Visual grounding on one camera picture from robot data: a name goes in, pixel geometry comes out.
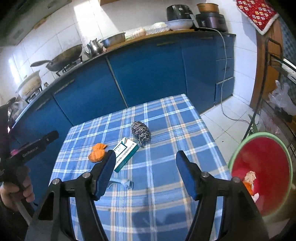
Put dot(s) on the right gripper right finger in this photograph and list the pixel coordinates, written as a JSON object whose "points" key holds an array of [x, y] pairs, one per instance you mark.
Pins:
{"points": [[202, 187]]}

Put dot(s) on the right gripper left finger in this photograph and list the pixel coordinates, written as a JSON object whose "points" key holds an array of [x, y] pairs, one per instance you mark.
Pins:
{"points": [[89, 187]]}

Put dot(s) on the green white medicine box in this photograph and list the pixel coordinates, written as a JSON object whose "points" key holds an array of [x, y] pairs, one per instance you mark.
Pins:
{"points": [[124, 151]]}

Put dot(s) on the steel wool scrubber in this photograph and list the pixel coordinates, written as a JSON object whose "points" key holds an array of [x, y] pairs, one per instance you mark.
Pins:
{"points": [[141, 132]]}

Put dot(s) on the blue lower kitchen cabinets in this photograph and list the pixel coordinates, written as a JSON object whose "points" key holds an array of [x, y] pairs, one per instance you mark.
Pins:
{"points": [[197, 64]]}

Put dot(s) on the person's left hand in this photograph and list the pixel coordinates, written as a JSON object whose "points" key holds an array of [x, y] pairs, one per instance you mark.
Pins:
{"points": [[11, 192]]}

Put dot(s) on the blue plaid tablecloth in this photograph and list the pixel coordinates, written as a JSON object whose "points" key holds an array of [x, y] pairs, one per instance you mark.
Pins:
{"points": [[158, 207]]}

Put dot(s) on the red bucket green rim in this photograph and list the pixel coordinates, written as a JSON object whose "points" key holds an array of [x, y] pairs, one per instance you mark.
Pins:
{"points": [[267, 156]]}

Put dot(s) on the white clay pot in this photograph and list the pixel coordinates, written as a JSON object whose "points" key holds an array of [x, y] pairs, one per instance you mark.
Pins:
{"points": [[29, 85]]}

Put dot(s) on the black wok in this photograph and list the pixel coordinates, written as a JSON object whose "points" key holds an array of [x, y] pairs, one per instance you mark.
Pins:
{"points": [[61, 60]]}

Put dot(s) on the steel kettle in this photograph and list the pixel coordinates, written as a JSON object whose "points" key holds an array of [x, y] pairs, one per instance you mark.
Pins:
{"points": [[94, 48]]}

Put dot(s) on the range hood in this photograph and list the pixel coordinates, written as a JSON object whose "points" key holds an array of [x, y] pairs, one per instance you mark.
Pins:
{"points": [[18, 18]]}

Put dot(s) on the steel mixing bowl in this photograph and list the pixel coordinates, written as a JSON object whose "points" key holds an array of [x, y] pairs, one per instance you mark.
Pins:
{"points": [[113, 40]]}

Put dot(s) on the white ceramic bowl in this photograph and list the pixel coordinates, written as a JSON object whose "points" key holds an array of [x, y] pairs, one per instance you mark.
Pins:
{"points": [[181, 24]]}

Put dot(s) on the dark rice cooker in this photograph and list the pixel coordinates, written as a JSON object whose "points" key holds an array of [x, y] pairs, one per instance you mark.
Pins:
{"points": [[212, 20]]}

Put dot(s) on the black air fryer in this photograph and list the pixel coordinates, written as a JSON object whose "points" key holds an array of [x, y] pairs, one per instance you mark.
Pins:
{"points": [[181, 11]]}

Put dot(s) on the brown inner pot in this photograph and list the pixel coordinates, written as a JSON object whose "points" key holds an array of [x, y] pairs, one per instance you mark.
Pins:
{"points": [[208, 8]]}

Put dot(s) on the red patterned quilt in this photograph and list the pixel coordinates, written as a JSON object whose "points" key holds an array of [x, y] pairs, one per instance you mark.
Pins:
{"points": [[260, 13]]}

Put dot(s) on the black wire shelf rack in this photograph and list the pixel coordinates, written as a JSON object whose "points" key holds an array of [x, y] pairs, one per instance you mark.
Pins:
{"points": [[274, 110]]}

